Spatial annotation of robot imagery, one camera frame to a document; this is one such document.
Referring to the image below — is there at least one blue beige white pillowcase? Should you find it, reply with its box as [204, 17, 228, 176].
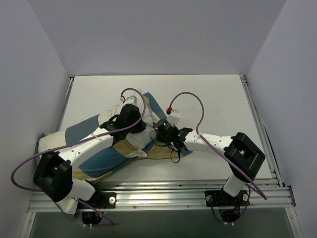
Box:
[36, 92, 179, 182]

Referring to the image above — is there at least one white pillow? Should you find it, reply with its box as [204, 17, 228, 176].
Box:
[96, 92, 169, 162]

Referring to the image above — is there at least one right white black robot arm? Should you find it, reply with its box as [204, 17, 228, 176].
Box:
[154, 119, 267, 205]

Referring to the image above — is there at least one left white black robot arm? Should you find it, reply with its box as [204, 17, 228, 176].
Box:
[33, 104, 146, 208]

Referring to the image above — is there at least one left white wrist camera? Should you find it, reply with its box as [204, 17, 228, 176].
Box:
[119, 94, 139, 106]

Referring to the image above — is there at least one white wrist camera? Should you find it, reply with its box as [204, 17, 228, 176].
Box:
[166, 107, 180, 126]
[119, 94, 139, 106]

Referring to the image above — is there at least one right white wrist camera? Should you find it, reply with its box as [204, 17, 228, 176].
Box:
[166, 107, 180, 126]

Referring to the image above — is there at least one black looped wire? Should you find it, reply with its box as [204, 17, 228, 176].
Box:
[170, 146, 183, 164]

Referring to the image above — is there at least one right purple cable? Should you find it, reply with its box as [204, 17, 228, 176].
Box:
[166, 92, 268, 221]

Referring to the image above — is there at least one purple cable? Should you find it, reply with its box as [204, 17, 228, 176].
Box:
[11, 88, 147, 228]
[166, 92, 268, 221]

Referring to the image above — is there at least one aluminium front rail frame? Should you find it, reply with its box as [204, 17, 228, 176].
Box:
[27, 179, 297, 213]

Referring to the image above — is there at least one left aluminium side rail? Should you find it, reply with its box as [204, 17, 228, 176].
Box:
[57, 77, 75, 131]

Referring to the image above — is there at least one aluminium side rail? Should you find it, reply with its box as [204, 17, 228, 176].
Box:
[239, 75, 285, 187]
[57, 77, 75, 131]

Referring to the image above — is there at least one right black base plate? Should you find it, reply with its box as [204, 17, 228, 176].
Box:
[204, 189, 250, 207]

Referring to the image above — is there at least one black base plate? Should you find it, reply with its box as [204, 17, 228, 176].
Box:
[204, 189, 250, 207]
[84, 191, 117, 210]

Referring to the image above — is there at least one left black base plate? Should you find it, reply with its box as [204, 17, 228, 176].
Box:
[84, 191, 117, 210]

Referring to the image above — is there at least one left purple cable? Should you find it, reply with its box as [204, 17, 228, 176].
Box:
[11, 88, 147, 228]

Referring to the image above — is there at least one right aluminium side rail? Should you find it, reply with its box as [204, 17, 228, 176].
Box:
[239, 75, 285, 187]

